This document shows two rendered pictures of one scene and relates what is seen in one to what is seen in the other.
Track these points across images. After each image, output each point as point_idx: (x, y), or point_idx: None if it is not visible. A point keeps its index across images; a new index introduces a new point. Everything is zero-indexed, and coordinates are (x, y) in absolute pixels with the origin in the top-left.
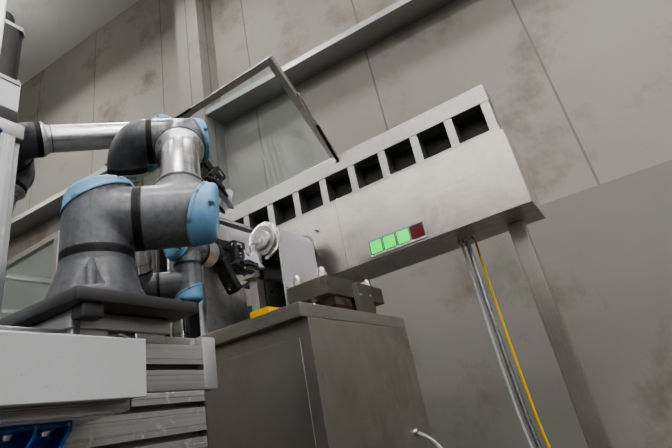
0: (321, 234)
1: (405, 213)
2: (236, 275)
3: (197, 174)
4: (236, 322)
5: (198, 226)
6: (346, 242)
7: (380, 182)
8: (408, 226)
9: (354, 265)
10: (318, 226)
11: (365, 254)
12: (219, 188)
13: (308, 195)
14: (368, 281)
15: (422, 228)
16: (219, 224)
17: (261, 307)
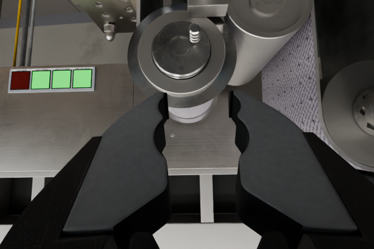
0: (167, 127)
1: (29, 110)
2: None
3: None
4: None
5: None
6: (127, 100)
7: (50, 172)
8: (29, 90)
9: (123, 64)
10: (170, 142)
11: (103, 74)
12: (50, 237)
13: (197, 212)
14: (105, 35)
15: (12, 80)
16: (357, 165)
17: None
